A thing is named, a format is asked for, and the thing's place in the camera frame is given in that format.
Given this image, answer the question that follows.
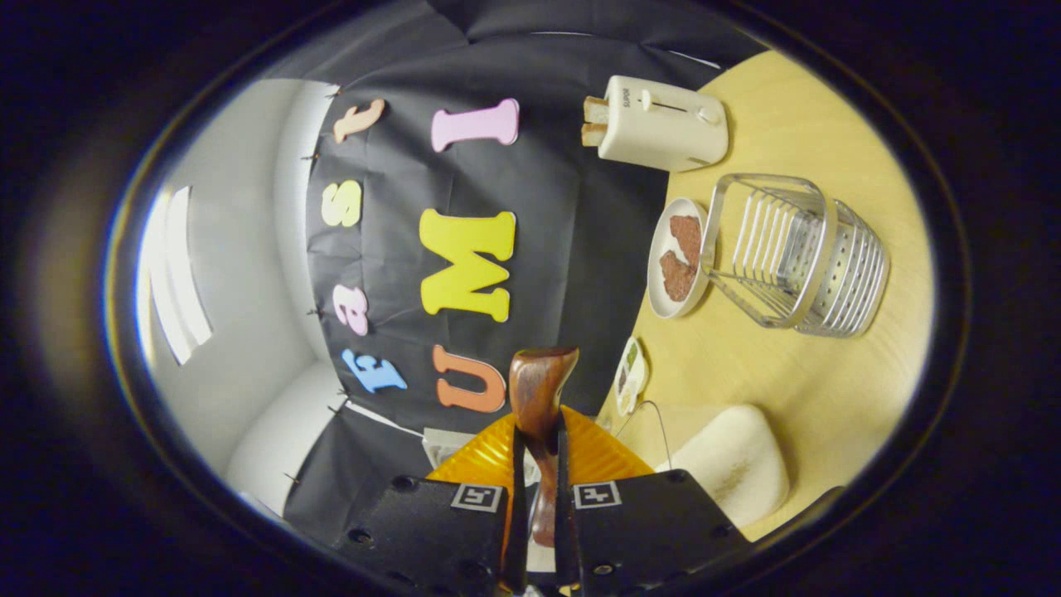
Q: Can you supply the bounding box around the thin grey cable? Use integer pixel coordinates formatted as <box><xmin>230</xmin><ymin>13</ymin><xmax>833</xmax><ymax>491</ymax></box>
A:
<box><xmin>613</xmin><ymin>400</ymin><xmax>674</xmax><ymax>472</ymax></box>

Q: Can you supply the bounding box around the white round plate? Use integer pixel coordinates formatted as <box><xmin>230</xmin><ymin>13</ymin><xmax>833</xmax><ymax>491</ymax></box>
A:
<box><xmin>647</xmin><ymin>197</ymin><xmax>714</xmax><ymax>320</ymax></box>

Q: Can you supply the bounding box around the metal wire chopstick holder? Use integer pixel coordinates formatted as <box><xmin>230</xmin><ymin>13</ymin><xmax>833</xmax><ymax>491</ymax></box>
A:
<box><xmin>700</xmin><ymin>172</ymin><xmax>891</xmax><ymax>338</ymax></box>

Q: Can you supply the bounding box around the white toaster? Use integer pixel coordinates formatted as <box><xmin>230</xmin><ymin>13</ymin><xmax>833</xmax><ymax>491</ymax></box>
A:
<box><xmin>597</xmin><ymin>75</ymin><xmax>730</xmax><ymax>173</ymax></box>

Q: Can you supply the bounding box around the brown meat piece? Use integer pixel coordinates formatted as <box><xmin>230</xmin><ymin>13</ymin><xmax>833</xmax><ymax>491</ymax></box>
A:
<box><xmin>659</xmin><ymin>250</ymin><xmax>697</xmax><ymax>303</ymax></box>
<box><xmin>668</xmin><ymin>215</ymin><xmax>704</xmax><ymax>268</ymax></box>

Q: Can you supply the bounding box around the white rice container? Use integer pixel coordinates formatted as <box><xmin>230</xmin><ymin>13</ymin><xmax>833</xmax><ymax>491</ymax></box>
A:
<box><xmin>663</xmin><ymin>404</ymin><xmax>791</xmax><ymax>529</ymax></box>

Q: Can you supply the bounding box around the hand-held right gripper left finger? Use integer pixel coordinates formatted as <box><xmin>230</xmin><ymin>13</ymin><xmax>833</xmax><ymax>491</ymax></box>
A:
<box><xmin>332</xmin><ymin>412</ymin><xmax>529</xmax><ymax>597</ymax></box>

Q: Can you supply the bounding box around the white divided bean dish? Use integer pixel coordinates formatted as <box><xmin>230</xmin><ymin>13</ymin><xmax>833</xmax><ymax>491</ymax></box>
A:
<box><xmin>615</xmin><ymin>336</ymin><xmax>649</xmax><ymax>417</ymax></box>

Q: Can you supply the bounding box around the black backdrop cloth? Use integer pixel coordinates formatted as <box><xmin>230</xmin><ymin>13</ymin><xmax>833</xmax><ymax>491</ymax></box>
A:
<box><xmin>282</xmin><ymin>0</ymin><xmax>772</xmax><ymax>540</ymax></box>

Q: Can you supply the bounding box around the brown wooden spoon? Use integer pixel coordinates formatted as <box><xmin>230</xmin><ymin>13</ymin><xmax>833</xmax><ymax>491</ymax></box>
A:
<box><xmin>508</xmin><ymin>347</ymin><xmax>581</xmax><ymax>550</ymax></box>

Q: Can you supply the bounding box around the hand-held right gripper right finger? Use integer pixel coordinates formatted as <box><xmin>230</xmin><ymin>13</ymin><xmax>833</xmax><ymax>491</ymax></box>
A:
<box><xmin>554</xmin><ymin>406</ymin><xmax>751</xmax><ymax>597</ymax></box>

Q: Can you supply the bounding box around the long ceiling light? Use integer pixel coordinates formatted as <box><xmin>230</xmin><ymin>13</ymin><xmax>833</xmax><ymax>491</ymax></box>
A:
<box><xmin>149</xmin><ymin>184</ymin><xmax>214</xmax><ymax>366</ymax></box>

